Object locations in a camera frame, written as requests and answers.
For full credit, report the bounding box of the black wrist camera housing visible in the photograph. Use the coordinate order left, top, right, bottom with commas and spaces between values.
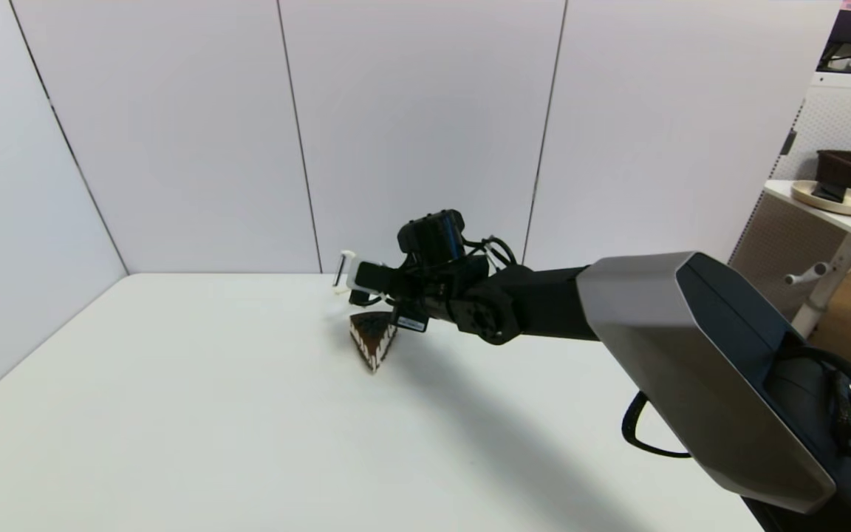
397, 209, 468, 265

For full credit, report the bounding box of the white side table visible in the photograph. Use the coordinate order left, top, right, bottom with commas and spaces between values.
762, 180, 851, 340

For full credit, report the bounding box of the chocolate cake slice with blueberries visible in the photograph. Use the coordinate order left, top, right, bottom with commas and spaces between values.
349, 312, 398, 374

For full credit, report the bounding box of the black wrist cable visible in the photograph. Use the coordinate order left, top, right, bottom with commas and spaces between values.
465, 235, 519, 271

